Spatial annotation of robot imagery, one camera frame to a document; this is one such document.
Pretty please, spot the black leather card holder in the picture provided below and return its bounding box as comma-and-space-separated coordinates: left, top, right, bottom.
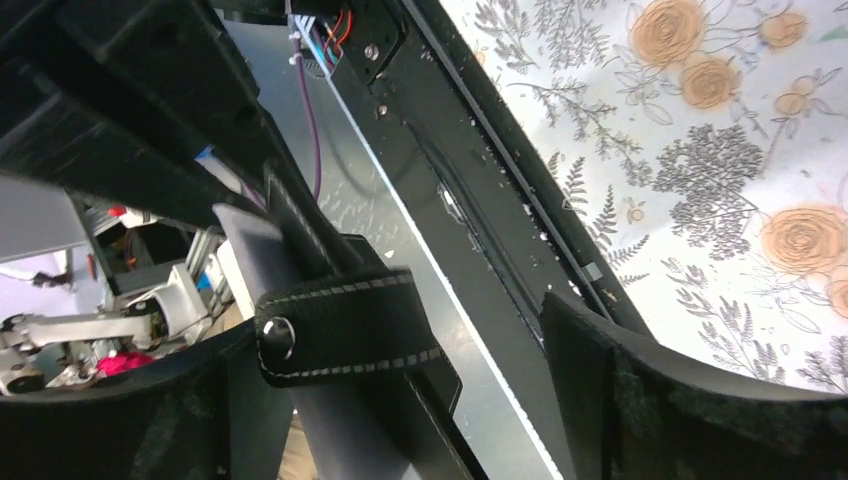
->
214, 160, 485, 479

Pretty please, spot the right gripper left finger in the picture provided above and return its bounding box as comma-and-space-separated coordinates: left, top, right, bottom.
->
1, 322, 293, 479

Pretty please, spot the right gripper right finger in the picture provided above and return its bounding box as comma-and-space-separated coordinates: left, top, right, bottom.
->
540, 293, 847, 479

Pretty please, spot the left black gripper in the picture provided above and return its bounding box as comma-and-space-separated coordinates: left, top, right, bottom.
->
1, 1, 305, 226

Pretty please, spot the floral table mat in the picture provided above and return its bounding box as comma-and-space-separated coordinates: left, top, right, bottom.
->
444, 0, 847, 394

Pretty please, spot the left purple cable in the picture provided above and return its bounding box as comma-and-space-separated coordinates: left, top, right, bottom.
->
291, 52, 326, 203

